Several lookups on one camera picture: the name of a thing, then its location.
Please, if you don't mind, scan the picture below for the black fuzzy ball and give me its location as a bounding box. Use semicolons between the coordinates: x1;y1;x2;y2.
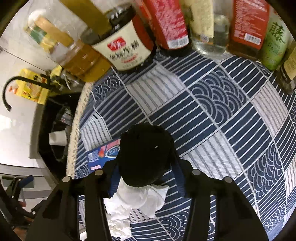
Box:
116;123;179;187

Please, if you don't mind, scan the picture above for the black kitchen sink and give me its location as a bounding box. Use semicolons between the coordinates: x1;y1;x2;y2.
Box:
29;92;80;181

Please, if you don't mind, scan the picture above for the black kitchen faucet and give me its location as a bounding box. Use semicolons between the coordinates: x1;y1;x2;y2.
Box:
2;74;61;111

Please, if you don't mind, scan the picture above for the white paper cup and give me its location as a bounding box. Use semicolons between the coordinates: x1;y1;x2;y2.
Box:
48;130;67;146

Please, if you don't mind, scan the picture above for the crumpled white tissue lower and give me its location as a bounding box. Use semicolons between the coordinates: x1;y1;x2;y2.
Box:
106;214;132;240

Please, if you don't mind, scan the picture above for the crumpled white tissue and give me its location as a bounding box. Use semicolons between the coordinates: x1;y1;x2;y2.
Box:
106;214;132;240
104;179;169;220

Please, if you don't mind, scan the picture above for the blue snack packet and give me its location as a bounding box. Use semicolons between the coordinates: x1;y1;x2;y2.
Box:
87;138;120;173

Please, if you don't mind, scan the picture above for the crumpled white tissue upper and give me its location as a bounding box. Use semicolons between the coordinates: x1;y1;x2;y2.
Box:
104;179;169;220

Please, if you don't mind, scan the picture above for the yellow dish soap box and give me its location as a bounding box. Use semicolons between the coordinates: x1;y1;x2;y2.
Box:
9;68;50;104

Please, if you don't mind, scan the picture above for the blue white patterned tablecloth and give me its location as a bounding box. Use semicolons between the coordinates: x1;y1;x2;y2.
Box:
66;51;295;240

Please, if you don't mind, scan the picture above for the steel soap dispenser pump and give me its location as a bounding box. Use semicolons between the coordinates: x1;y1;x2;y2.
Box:
60;69;80;89

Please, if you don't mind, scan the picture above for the yellow cleaning cloth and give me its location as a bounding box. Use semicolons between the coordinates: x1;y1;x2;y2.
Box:
47;65;63;85

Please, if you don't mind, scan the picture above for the large cooking oil jug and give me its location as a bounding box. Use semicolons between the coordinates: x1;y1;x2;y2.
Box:
24;9;111;82

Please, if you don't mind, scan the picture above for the dark soy sauce bottle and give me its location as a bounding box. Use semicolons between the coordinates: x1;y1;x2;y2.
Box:
81;1;156;72

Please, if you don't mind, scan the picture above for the green label bottle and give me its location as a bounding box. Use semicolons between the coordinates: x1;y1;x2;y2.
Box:
259;9;290;71

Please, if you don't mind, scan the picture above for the clear liquid glass bottle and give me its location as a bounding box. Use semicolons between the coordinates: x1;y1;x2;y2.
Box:
180;0;232;58

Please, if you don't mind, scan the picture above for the red label sauce bottle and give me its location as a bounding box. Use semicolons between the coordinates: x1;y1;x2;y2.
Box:
136;0;191;57

